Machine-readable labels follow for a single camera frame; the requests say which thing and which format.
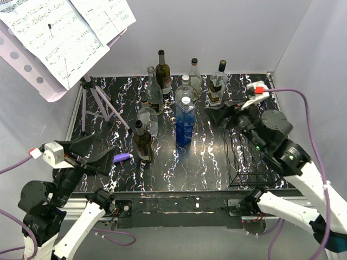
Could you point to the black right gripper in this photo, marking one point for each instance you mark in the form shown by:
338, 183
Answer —
218, 114

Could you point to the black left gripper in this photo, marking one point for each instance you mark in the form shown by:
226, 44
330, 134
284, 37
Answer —
81, 145

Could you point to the purple marker pen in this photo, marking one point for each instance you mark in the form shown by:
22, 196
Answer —
121, 157

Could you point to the clear flask black gold label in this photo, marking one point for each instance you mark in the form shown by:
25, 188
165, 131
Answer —
218, 82

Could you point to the blue clear tall bottle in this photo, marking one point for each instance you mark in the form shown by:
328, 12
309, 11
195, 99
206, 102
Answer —
185, 121

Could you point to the clear bottle black cork cap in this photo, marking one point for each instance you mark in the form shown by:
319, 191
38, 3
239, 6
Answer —
195, 79

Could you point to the clear square bottle white label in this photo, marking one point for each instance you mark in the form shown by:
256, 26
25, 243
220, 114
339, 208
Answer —
184, 90

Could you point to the green wine bottle silver neck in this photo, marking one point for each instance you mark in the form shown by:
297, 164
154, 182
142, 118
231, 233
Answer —
143, 141

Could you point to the clear green-tinted bottle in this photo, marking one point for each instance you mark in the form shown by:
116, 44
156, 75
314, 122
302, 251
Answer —
154, 92

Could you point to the clear bottle gold neck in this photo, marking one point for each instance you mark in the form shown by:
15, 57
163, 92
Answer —
148, 117

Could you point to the dark brown wine bottle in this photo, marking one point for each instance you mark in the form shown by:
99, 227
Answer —
163, 75

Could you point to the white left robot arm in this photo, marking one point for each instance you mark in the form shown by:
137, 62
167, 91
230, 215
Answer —
43, 201

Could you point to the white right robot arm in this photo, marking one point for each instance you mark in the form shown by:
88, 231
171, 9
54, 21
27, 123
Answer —
268, 133

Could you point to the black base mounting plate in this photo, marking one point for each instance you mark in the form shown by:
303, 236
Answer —
178, 208

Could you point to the large sheet music page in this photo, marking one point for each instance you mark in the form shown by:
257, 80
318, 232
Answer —
57, 35

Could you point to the lilac music stand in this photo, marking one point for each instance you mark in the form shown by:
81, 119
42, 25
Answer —
33, 70

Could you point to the small sheet music page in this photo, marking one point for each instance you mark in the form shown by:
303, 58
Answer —
106, 18

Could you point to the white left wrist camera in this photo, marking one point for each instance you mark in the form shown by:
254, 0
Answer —
54, 156

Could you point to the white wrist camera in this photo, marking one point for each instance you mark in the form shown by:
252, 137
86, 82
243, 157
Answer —
255, 93
54, 156

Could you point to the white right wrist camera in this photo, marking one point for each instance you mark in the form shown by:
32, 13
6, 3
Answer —
255, 93

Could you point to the black wire wine rack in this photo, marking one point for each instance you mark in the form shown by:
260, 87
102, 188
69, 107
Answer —
245, 168

